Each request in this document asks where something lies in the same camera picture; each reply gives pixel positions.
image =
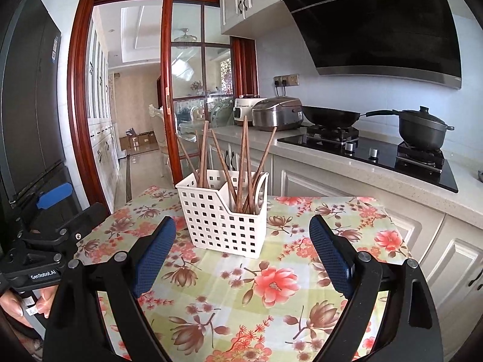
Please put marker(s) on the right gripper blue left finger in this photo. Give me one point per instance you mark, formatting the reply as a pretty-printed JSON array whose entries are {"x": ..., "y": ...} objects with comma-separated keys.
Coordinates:
[{"x": 154, "y": 250}]

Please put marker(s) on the black range hood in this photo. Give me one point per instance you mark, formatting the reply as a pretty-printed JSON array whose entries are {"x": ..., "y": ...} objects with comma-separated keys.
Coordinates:
[{"x": 413, "y": 39}]

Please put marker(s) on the white perforated utensil basket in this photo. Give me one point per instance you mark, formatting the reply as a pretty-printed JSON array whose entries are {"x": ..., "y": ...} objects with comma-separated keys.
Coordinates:
[{"x": 211, "y": 216}]

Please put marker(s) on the white rice cooker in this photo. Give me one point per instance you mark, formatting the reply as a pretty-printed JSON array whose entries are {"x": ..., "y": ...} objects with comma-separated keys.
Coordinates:
[{"x": 242, "y": 109}]

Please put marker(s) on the wall power outlet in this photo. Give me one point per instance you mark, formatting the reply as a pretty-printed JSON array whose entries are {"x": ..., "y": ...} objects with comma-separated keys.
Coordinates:
[{"x": 286, "y": 80}]

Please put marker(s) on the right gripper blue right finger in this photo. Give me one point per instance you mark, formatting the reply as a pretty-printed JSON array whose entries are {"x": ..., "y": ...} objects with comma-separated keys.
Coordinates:
[{"x": 333, "y": 252}]

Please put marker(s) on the silver rice cooker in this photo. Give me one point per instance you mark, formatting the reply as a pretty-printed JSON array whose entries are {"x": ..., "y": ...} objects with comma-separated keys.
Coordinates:
[{"x": 283, "y": 113}]

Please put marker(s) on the black wok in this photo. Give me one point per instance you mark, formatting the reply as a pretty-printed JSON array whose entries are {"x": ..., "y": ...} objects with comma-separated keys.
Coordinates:
[{"x": 330, "y": 118}]

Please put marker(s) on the black gas stove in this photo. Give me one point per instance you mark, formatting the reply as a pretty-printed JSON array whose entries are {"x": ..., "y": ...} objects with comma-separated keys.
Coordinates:
[{"x": 429, "y": 166}]

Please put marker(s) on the white ornate chair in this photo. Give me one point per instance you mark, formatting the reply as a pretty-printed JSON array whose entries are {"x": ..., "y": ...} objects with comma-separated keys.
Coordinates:
[{"x": 158, "y": 126}]

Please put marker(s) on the red wooden sliding door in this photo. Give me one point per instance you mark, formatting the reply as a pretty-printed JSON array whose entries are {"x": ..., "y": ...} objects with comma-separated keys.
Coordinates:
[{"x": 202, "y": 71}]

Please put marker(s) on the floral tablecloth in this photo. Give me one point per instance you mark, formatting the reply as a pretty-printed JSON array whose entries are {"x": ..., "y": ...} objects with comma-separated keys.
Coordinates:
[{"x": 213, "y": 306}]

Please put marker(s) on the white upper cabinets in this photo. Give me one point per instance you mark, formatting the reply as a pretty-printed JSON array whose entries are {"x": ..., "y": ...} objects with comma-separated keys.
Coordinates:
[{"x": 253, "y": 18}]

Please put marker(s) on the white lower kitchen cabinets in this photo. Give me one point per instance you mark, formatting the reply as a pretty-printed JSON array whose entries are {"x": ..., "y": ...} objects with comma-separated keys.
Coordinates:
[{"x": 448, "y": 250}]

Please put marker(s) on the cardboard boxes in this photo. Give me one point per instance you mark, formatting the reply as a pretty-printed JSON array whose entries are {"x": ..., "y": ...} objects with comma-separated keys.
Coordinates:
[{"x": 132, "y": 140}]

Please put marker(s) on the black lidded pot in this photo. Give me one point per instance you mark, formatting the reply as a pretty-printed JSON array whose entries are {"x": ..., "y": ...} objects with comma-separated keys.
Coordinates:
[{"x": 418, "y": 128}]

